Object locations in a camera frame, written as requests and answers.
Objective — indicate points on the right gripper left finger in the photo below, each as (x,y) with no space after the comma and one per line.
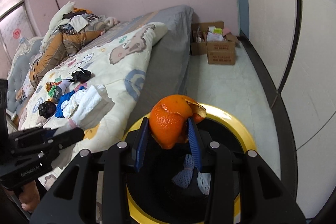
(72,197)

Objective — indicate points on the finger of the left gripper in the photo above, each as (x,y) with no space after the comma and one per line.
(56,140)
(28,131)

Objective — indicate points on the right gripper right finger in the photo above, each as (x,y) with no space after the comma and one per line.
(263,197)

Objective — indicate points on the blue glove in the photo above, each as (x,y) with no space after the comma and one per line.
(69,102)

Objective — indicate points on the black plastic bag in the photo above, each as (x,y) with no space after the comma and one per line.
(80,76)
(47,109)

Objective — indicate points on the white tissue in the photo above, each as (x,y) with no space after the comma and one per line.
(95,99)

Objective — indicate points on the green snack packet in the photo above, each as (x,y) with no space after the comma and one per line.
(55,93)

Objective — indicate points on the orange snack wrapper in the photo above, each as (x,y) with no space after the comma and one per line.
(50,85)

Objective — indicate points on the white foam net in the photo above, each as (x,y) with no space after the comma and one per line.
(204,182)

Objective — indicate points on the yellow rimmed black trash bin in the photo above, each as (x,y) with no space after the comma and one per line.
(139,204)

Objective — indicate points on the person left hand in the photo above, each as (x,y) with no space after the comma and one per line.
(29,197)

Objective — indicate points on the floral pillow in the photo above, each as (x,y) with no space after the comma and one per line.
(27,87)

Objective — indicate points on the grey tufted headboard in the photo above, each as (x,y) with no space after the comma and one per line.
(27,49)

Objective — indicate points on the brown plaid folded duvet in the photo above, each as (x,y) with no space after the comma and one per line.
(61,46)

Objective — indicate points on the cartoon bear quilt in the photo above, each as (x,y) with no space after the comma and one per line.
(119,65)

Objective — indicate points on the frosted window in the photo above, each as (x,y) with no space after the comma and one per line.
(15,26)

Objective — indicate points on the white plush toy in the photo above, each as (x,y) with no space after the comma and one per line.
(55,22)

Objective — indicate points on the pile of clothes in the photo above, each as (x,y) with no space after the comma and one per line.
(78,21)

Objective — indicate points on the bed with grey sheet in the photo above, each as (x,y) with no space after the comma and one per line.
(169,62)

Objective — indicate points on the small cardboard box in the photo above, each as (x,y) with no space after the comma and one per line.
(221,53)

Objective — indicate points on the cardboard box with items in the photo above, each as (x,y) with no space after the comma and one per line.
(210,36)

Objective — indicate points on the white sliding wardrobe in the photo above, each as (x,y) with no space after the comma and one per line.
(295,40)

